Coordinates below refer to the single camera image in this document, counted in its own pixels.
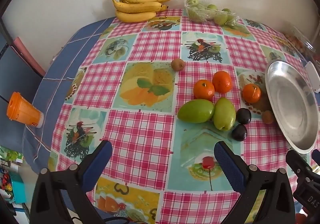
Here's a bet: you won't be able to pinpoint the brown kiwi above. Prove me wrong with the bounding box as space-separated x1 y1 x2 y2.
261 110 275 125
171 58 185 71

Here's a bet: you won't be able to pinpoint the orange tangerine with stem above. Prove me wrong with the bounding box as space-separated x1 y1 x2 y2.
242 83 261 104

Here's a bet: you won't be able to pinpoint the small green mango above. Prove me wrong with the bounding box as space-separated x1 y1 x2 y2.
213 97 236 131

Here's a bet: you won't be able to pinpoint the large green mango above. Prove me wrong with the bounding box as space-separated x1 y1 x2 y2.
177 99 214 123

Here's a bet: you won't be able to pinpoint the plastic tray of green fruits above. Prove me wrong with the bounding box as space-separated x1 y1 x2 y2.
184 0 240 27

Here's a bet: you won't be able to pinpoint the silver metal plate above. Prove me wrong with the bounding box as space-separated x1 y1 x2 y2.
265 60 319 154

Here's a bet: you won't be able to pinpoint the white plastic box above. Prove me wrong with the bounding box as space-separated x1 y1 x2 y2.
304 61 320 93

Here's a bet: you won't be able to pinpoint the orange plastic cup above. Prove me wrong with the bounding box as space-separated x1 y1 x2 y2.
7 92 44 128

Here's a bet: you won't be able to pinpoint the clear box of longans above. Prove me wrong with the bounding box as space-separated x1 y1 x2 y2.
284 24 316 56

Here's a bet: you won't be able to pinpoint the checkered fruit-print tablecloth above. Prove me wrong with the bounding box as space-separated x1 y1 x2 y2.
48 10 306 223

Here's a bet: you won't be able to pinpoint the yellow banana bunch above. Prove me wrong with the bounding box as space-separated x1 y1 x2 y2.
112 0 171 23

